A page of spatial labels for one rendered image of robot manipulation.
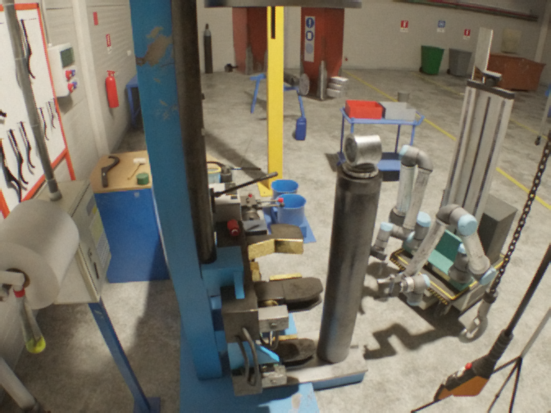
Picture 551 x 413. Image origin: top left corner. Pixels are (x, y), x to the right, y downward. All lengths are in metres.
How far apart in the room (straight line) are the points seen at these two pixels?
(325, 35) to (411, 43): 12.80
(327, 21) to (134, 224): 2.29
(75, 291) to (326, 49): 1.27
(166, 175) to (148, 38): 0.54
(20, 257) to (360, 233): 1.39
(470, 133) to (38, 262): 2.59
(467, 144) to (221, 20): 10.19
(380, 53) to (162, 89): 12.37
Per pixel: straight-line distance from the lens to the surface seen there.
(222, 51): 12.22
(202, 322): 2.03
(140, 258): 3.23
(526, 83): 14.29
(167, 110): 1.40
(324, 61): 1.25
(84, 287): 1.51
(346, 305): 2.07
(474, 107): 2.72
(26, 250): 1.12
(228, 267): 1.56
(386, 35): 13.53
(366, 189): 1.64
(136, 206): 2.94
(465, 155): 2.83
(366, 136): 1.62
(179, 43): 1.24
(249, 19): 1.51
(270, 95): 4.09
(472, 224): 2.23
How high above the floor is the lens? 2.20
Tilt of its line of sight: 31 degrees down
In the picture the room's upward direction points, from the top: straight up
